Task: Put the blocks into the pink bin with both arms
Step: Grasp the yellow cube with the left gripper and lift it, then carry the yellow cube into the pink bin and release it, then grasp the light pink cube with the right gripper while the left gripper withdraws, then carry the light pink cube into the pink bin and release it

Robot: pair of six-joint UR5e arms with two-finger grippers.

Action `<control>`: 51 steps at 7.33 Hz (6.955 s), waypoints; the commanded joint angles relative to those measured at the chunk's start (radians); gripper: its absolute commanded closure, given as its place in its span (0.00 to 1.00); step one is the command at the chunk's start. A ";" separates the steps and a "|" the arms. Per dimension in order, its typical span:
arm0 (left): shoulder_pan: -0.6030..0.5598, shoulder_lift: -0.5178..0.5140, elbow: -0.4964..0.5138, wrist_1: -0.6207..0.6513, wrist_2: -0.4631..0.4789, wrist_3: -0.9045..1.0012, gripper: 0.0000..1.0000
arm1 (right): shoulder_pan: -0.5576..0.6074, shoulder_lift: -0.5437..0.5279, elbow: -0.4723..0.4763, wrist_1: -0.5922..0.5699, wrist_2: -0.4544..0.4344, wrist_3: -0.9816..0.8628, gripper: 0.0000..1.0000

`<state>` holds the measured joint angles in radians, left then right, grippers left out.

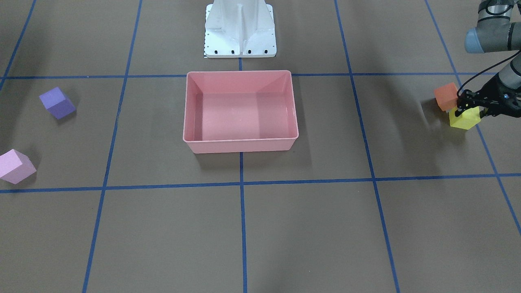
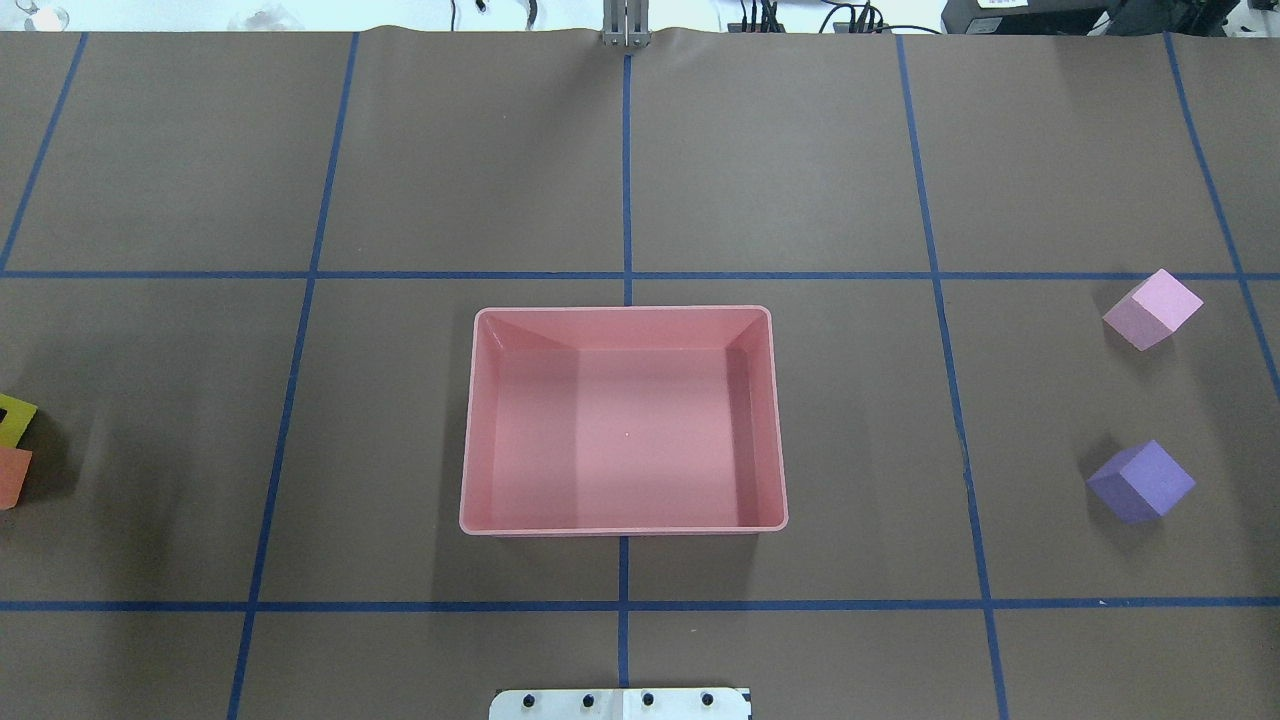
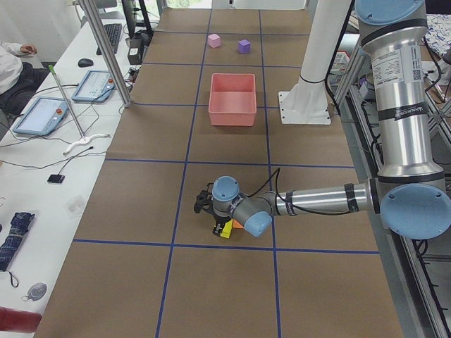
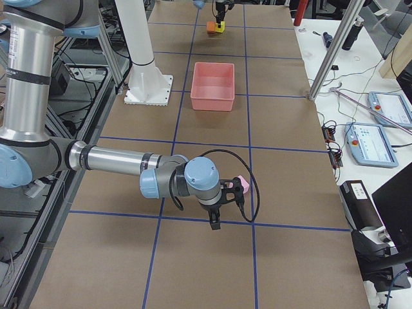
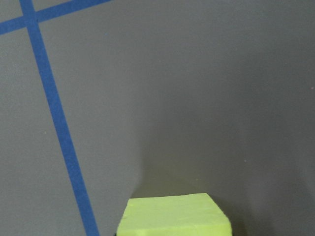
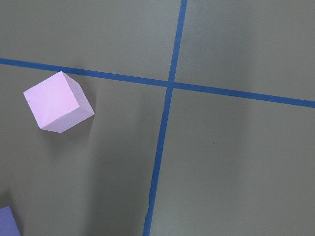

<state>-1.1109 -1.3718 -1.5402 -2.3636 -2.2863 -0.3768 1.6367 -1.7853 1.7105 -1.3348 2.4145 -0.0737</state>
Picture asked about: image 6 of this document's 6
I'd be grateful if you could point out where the pink foam block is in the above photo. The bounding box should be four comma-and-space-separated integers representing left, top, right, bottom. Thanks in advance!
23, 71, 95, 133

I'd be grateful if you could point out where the purple foam block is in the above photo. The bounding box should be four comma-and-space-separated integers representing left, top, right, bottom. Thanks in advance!
0, 206, 20, 236

